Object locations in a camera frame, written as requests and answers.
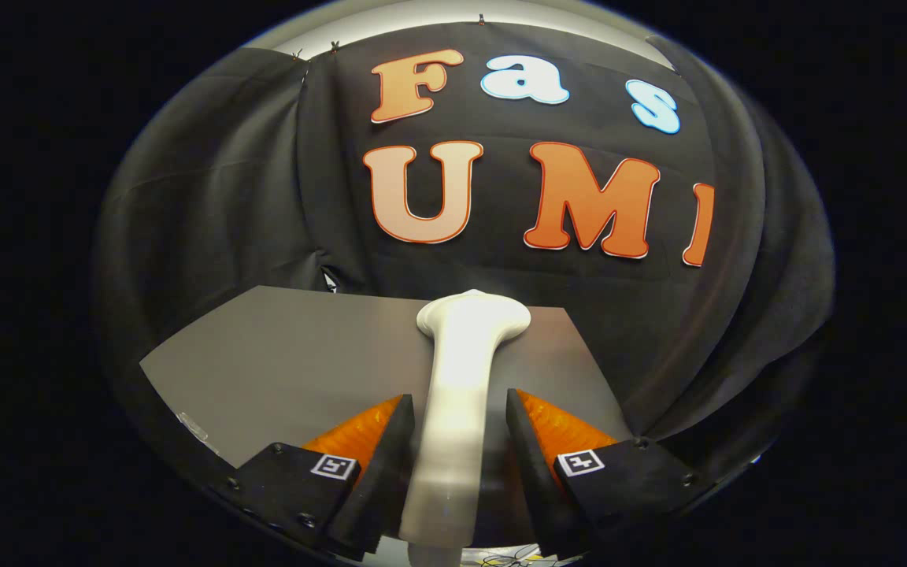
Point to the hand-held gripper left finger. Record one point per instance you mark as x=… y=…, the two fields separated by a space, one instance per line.
x=379 y=488

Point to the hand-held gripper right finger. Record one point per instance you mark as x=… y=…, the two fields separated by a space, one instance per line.
x=544 y=488

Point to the white garment steamer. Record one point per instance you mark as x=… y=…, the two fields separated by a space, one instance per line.
x=457 y=394

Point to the floral patterned sheet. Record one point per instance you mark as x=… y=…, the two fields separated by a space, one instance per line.
x=512 y=557

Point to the grey drawer cabinet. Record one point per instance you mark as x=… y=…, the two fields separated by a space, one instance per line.
x=280 y=362

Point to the row of black cloth clips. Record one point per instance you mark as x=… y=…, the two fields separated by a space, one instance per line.
x=335 y=46

